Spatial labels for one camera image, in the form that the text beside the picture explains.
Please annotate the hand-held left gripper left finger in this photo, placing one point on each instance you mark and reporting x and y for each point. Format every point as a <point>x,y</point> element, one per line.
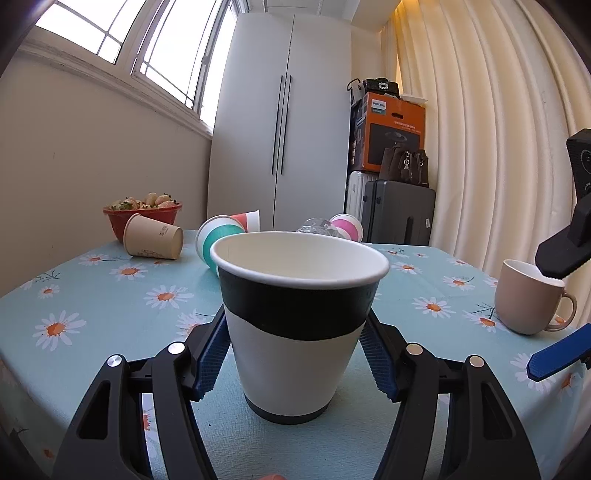
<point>210,364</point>

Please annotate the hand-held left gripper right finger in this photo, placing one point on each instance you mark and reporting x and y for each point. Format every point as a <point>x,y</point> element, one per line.
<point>378,364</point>

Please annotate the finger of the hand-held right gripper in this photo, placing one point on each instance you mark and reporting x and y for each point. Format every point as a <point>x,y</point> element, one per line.
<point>554,357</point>
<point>561,254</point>

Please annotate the black and white paper cup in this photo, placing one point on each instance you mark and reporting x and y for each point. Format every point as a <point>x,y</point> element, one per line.
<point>286,350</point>

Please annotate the green striped paper cup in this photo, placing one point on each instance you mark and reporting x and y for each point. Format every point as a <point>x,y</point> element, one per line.
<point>210,240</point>

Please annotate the beige paper cup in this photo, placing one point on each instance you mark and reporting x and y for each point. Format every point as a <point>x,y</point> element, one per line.
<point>152,237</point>

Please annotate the pink striped paper cup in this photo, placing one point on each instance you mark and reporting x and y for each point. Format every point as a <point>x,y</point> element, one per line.
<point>348,226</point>

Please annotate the orange paper cup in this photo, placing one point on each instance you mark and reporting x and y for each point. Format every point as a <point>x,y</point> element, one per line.
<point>249,220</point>

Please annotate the clear glass cup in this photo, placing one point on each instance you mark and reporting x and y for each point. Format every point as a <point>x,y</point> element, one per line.
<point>318,227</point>

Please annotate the beige ceramic mug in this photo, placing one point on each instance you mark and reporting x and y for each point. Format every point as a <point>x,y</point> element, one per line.
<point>521,300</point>

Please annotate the cream curtain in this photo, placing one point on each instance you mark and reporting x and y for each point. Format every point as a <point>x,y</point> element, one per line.
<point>485,138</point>

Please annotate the floral light blue tablecloth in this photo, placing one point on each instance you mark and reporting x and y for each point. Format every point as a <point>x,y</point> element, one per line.
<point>115,300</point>

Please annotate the dark grey suitcase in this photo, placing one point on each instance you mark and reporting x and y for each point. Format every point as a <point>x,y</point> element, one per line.
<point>392,212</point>

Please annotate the silver suitcase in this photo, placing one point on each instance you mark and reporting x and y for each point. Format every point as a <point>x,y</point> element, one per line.
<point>354,198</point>

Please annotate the red bowl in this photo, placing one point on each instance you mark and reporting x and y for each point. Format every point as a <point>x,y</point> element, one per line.
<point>117,221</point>

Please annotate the pile of pale strawberries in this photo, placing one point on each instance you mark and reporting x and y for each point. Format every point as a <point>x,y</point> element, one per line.
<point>150,201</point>

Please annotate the brown handbag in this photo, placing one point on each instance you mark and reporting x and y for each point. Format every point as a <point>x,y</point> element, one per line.
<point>404,168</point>

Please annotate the white flat box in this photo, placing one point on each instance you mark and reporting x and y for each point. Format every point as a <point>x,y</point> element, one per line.
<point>413,98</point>

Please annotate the orange cardboard box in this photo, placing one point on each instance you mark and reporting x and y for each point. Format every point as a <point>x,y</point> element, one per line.
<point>392,124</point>

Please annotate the black bag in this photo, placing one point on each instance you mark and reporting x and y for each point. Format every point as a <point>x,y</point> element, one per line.
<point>381,86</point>

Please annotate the white wardrobe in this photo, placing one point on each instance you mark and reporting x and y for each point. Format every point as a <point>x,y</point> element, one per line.
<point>249,115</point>

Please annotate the white framed window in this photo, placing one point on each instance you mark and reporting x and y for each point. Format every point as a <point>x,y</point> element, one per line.
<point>171,41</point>

